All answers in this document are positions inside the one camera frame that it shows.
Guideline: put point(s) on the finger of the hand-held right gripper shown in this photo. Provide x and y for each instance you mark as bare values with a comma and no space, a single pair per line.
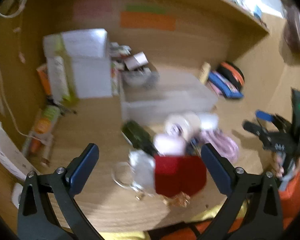
252,128
263,115

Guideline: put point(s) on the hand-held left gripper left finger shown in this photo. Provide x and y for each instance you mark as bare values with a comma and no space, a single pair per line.
83,170

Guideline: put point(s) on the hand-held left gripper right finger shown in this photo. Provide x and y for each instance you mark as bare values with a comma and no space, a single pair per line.
215,172

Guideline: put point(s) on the red box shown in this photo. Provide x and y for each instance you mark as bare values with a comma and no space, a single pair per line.
177,175

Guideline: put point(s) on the clear glass cup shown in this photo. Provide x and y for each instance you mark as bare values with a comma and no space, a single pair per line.
122,180

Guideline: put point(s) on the white tape roll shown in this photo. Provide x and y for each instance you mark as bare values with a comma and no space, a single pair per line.
181,126

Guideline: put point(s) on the dark green bottle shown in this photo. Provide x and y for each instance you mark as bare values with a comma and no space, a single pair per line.
138,136

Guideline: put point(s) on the clear plastic storage bin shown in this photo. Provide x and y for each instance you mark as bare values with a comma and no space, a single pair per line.
165,97

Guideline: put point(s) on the person's right forearm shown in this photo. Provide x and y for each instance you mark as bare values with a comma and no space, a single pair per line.
291,200

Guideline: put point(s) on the person's right hand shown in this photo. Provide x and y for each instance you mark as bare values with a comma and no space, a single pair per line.
278,165

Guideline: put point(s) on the wooden desk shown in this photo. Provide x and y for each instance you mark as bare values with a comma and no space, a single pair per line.
95,130

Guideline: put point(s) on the blue pencil case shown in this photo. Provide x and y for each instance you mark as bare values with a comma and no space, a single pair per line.
223,86

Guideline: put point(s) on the orange black round case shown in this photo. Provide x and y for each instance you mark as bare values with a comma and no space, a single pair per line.
233,73

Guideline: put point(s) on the green orange white marker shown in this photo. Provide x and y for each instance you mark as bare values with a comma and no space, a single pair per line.
46,120

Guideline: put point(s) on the orange quilted jacket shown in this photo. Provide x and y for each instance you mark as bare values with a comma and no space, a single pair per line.
180,232

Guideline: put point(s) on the white power adapter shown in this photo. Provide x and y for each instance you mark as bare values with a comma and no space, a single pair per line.
17,196

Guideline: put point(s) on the beige eraser block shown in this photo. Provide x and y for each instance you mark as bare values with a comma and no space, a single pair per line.
205,72

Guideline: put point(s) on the white printed paper package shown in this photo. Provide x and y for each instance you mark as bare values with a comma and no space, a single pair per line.
7,152

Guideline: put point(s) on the dark brown round object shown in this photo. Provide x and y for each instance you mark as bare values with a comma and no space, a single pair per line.
296,30

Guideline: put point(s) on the orange book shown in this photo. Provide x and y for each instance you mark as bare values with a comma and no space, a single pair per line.
44,80

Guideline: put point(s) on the green white tall carton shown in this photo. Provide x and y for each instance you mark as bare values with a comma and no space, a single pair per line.
57,70

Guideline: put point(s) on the wooden shelf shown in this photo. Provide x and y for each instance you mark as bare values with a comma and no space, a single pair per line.
240,12

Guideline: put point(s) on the grey round container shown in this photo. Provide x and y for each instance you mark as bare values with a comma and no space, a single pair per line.
140,78

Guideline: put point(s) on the white cardboard box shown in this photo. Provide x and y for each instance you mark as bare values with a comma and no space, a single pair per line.
90,62

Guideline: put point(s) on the pile of printed packets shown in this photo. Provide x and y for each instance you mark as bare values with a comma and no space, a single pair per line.
117,62

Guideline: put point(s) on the small white box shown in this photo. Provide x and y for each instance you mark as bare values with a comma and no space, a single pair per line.
136,60

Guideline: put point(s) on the orange paper note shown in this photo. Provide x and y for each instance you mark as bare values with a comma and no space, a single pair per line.
147,20

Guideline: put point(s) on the green paper note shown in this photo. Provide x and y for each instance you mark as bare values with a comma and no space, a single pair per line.
146,8

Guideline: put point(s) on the pink paper note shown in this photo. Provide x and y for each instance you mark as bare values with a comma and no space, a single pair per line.
93,10

